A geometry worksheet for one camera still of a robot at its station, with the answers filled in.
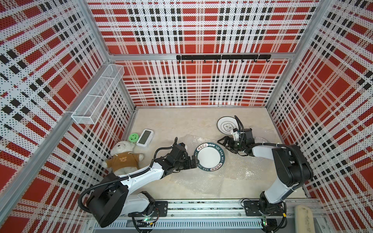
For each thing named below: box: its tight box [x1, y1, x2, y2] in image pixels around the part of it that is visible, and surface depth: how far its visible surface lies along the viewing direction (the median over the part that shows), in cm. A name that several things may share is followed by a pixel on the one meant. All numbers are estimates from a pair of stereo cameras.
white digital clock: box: [135, 129, 154, 148], surface depth 100 cm
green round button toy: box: [128, 133, 139, 143], surface depth 99 cm
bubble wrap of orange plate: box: [171, 134, 280, 196], surface depth 85 cm
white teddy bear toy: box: [101, 140, 144, 177], surface depth 88 cm
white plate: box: [216, 116, 239, 136], surface depth 110 cm
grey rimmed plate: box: [193, 142, 226, 172], surface depth 93 cm
